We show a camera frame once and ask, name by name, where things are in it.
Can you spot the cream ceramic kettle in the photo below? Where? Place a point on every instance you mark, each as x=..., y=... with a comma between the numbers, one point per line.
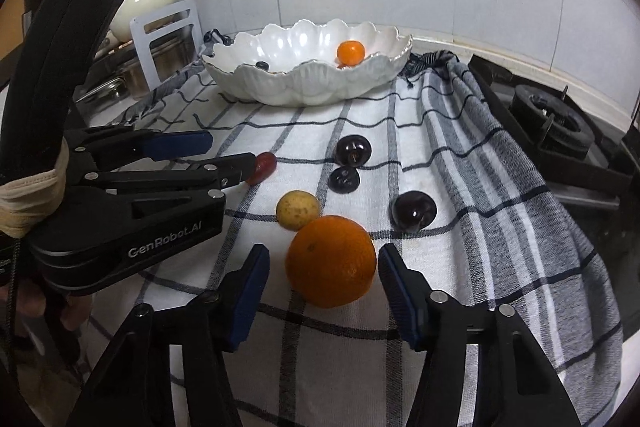
x=120, y=24

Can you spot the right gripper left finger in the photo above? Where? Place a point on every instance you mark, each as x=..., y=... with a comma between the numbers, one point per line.
x=130, y=385

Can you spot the person left hand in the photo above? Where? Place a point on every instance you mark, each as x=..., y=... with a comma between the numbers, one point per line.
x=32, y=303

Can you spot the red grape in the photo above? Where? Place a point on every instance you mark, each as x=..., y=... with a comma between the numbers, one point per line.
x=265, y=166

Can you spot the dark cherry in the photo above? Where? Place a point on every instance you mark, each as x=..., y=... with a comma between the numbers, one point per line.
x=352, y=150
x=344, y=180
x=412, y=211

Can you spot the large orange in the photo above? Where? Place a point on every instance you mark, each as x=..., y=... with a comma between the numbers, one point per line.
x=331, y=262

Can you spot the small mandarin orange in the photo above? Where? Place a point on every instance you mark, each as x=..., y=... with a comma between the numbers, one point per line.
x=350, y=53

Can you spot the checkered white black cloth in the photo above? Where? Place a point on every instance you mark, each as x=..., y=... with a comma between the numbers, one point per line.
x=500, y=236

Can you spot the white scalloped bowl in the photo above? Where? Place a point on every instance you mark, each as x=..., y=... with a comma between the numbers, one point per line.
x=303, y=69

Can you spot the black gas stove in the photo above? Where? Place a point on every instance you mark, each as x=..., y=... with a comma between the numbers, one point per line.
x=585, y=162

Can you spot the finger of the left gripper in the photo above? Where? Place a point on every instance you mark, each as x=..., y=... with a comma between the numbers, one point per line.
x=217, y=173
x=124, y=143

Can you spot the small dark blueberry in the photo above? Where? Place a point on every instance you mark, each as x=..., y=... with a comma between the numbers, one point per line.
x=262, y=65

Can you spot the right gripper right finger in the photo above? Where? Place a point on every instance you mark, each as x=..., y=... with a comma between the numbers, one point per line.
x=516, y=383

